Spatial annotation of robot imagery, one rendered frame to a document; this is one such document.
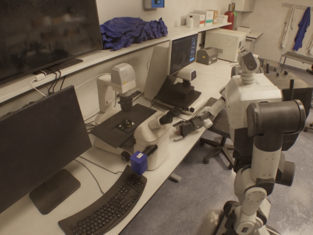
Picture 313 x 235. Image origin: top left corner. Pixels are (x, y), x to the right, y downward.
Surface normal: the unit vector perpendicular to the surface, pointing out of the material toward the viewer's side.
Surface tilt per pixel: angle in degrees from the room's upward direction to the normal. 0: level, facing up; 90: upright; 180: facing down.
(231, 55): 90
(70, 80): 90
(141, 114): 0
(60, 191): 0
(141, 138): 86
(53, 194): 0
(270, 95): 38
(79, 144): 86
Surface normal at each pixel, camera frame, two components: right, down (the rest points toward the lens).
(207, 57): -0.69, 0.41
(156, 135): 0.62, -0.27
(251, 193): -0.24, 0.48
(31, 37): 0.81, 0.27
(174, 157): 0.00, -0.82
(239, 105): -0.86, 0.30
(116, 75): -0.57, 0.31
